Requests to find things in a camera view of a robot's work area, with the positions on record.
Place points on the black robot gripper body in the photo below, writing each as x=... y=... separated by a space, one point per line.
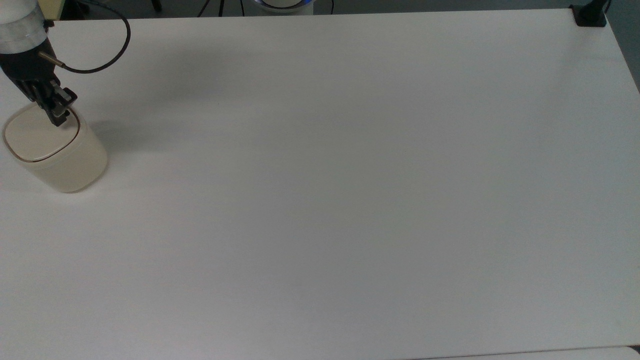
x=25 y=67

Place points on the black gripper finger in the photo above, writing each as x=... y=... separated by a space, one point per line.
x=50 y=109
x=66 y=98

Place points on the cream round trash bin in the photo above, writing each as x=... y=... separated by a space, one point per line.
x=60 y=155

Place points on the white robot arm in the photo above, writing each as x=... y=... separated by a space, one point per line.
x=17 y=25

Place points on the light wooden furniture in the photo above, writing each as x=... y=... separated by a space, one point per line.
x=50 y=9

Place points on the dark chair leg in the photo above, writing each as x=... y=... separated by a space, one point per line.
x=156 y=5

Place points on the black tripod legs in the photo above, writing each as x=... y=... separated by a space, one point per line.
x=221 y=7

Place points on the black table clamp mount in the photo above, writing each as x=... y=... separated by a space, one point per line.
x=590 y=15

